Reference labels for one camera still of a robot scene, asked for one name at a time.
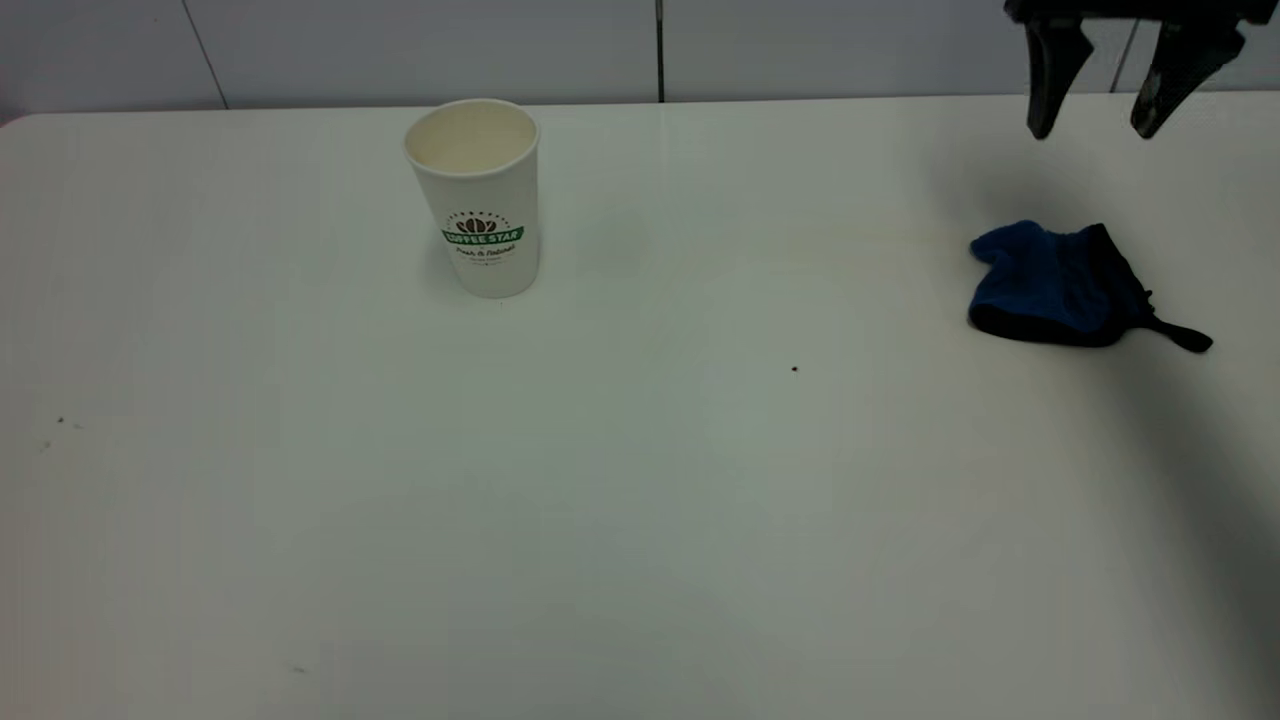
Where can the white paper coffee cup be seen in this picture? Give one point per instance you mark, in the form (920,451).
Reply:
(480,180)

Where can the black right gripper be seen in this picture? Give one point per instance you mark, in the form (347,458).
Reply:
(1140,10)

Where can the blue cloth with black trim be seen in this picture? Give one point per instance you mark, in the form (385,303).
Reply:
(1040,285)

